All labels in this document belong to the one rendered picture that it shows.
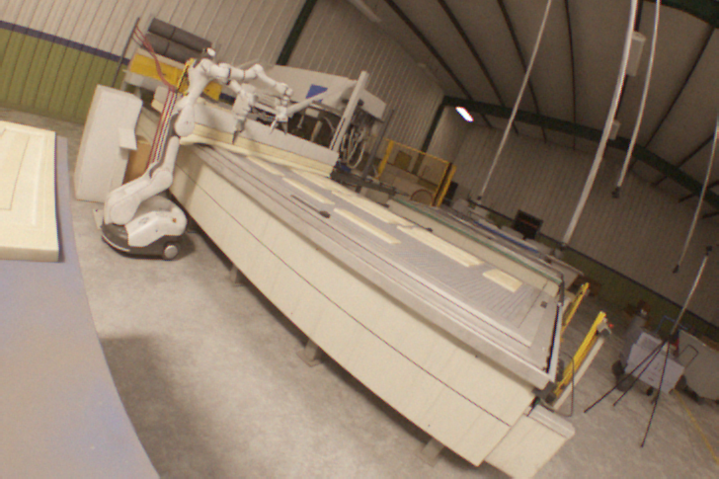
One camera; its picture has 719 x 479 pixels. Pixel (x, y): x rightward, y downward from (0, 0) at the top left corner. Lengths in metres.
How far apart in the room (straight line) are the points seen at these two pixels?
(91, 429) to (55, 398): 0.04
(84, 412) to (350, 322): 1.54
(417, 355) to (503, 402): 0.45
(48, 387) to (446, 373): 1.44
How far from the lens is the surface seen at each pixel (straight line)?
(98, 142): 3.38
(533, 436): 1.60
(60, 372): 0.33
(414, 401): 1.66
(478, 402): 1.55
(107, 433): 0.29
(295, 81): 6.45
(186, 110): 2.53
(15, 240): 0.47
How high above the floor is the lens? 1.28
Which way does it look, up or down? 9 degrees down
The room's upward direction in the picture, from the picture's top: 23 degrees clockwise
